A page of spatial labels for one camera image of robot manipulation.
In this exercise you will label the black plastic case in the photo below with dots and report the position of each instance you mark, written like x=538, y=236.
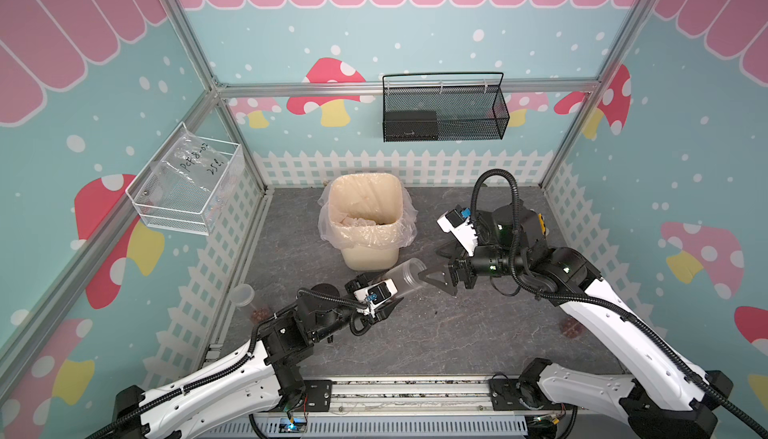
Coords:
x=537, y=225

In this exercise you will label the plastic bag in basket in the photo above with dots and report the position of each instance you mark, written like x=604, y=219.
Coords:
x=198, y=166

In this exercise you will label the clear plastic bin liner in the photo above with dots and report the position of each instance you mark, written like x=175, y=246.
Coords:
x=371, y=210

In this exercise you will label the black box in basket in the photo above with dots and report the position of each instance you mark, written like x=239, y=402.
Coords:
x=410, y=125

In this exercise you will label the clear plastic jar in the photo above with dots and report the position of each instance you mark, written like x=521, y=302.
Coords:
x=405, y=277

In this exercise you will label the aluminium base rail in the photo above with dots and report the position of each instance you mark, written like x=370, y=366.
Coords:
x=420, y=407

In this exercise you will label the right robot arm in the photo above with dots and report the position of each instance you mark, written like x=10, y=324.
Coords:
x=662, y=394

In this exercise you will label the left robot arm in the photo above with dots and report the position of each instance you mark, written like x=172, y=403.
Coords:
x=260, y=375

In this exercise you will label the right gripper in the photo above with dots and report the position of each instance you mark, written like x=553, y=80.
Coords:
x=451, y=270

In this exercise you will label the black wire mesh basket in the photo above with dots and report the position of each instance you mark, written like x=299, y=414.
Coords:
x=469, y=105

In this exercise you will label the cream trash bin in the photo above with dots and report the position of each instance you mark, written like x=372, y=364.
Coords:
x=366, y=259

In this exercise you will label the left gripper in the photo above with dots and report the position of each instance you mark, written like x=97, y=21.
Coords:
x=362, y=279

